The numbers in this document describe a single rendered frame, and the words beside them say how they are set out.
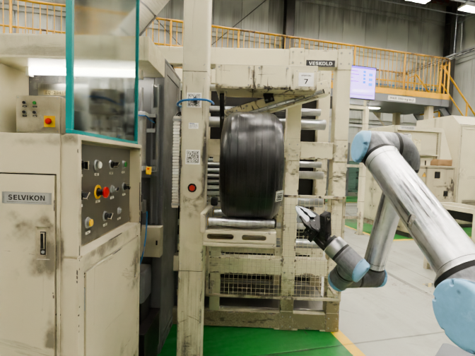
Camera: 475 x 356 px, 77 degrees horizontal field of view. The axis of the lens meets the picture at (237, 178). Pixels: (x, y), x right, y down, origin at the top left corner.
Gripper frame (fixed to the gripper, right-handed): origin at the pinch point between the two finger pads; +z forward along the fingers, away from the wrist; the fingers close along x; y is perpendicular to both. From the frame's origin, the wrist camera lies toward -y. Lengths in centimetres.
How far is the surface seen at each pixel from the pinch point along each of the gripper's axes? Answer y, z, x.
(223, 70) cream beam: -15, 91, 24
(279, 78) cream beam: -17, 67, 48
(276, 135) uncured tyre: -17.1, 28.8, 7.6
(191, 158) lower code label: 9, 56, -19
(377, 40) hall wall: 266, 519, 1173
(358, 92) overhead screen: 122, 162, 389
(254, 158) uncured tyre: -10.5, 26.3, -6.4
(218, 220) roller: 23.3, 24.6, -22.0
